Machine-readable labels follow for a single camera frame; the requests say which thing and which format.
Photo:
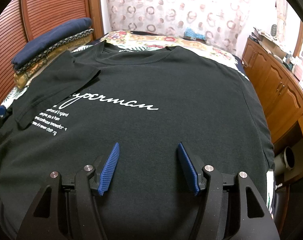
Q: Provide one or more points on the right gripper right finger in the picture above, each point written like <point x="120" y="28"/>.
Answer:
<point x="230" y="206"/>

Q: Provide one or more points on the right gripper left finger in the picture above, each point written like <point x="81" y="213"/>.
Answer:
<point x="67" y="208"/>

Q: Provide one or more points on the black printed t-shirt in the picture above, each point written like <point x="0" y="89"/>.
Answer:
<point x="148" y="102"/>

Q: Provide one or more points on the mustard yellow folded garment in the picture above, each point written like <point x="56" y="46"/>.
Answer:
<point x="73" y="41"/>

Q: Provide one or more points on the dark patterned folded garment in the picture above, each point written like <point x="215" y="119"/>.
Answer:
<point x="46" y="43"/>

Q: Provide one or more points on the navy blue folded garment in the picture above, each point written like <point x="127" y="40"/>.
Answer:
<point x="44" y="41"/>

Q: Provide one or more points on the wooden slatted wardrobe door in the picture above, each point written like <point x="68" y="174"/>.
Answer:
<point x="24" y="20"/>

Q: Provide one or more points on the wooden sideboard cabinet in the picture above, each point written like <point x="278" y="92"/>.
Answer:
<point x="282" y="100"/>

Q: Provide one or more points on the clutter pile on cabinet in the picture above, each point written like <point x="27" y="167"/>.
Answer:
<point x="293" y="63"/>

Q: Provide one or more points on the blue cloth item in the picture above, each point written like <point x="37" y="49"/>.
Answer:
<point x="193" y="35"/>

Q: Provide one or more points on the small grey fan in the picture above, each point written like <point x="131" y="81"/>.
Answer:
<point x="273" y="31"/>

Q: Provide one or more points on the circle patterned curtain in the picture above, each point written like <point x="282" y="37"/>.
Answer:
<point x="222" y="23"/>

